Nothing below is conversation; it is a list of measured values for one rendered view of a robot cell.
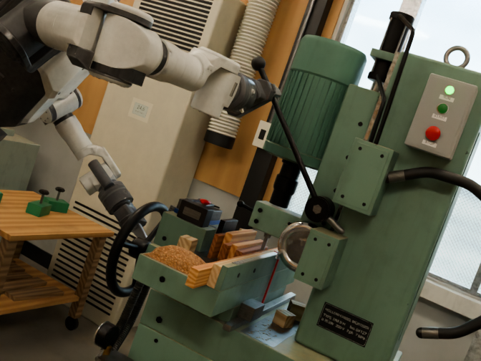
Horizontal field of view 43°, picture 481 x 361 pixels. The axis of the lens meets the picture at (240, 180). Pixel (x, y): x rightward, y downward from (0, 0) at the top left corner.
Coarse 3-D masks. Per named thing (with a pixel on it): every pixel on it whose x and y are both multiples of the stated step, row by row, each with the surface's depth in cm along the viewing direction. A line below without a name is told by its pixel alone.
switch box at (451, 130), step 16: (432, 80) 129; (448, 80) 128; (432, 96) 129; (448, 96) 128; (464, 96) 127; (416, 112) 131; (432, 112) 129; (448, 112) 128; (464, 112) 127; (416, 128) 130; (448, 128) 128; (416, 144) 130; (448, 144) 128
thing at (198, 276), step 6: (258, 252) 161; (234, 258) 145; (204, 264) 130; (210, 264) 132; (192, 270) 125; (198, 270) 124; (204, 270) 126; (210, 270) 130; (192, 276) 125; (198, 276) 125; (204, 276) 128; (186, 282) 125; (192, 282) 125; (198, 282) 126; (204, 282) 129; (192, 288) 125
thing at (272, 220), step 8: (256, 208) 158; (264, 208) 157; (272, 208) 156; (280, 208) 158; (256, 216) 158; (264, 216) 157; (272, 216) 156; (280, 216) 155; (288, 216) 155; (296, 216) 154; (248, 224) 159; (256, 224) 158; (264, 224) 157; (272, 224) 156; (280, 224) 155; (264, 232) 157; (272, 232) 156; (280, 232) 155
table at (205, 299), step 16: (144, 256) 136; (144, 272) 136; (160, 272) 134; (176, 272) 133; (288, 272) 176; (160, 288) 134; (176, 288) 133; (208, 288) 130; (240, 288) 141; (256, 288) 152; (272, 288) 166; (192, 304) 131; (208, 304) 130; (224, 304) 134
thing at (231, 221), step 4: (220, 220) 157; (224, 220) 158; (228, 220) 160; (232, 220) 162; (236, 220) 164; (220, 224) 157; (224, 224) 157; (228, 224) 159; (232, 224) 162; (236, 224) 165; (216, 228) 162; (220, 228) 157; (224, 228) 158; (228, 228) 160; (232, 228) 163; (216, 232) 157; (220, 232) 157; (224, 232) 159
